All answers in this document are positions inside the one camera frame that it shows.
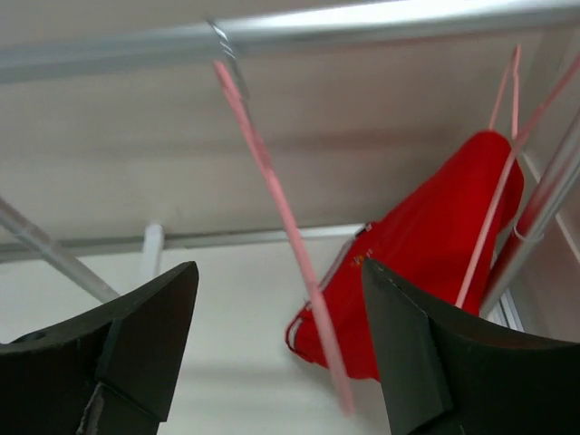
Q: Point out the pink hanger with garment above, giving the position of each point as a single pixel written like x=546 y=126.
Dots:
x=519 y=137

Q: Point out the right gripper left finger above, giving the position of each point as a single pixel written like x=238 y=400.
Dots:
x=110 y=370

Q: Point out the red garment on hanger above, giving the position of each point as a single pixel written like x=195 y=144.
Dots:
x=427 y=239

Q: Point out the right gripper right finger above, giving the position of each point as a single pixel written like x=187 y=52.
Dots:
x=445 y=371

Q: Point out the white metal clothes rack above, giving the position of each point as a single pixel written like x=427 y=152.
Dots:
x=357 y=105

